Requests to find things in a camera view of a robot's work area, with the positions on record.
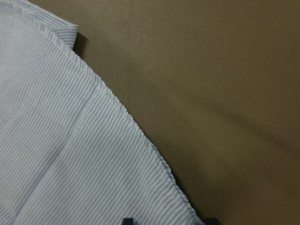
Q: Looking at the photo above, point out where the right gripper black camera right finger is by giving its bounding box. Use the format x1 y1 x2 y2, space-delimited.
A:
205 217 218 225

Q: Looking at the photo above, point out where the right gripper black camera left finger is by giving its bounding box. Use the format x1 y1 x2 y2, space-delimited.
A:
122 218 134 225

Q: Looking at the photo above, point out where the blue striped button shirt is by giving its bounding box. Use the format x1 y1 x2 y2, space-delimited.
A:
0 0 202 225

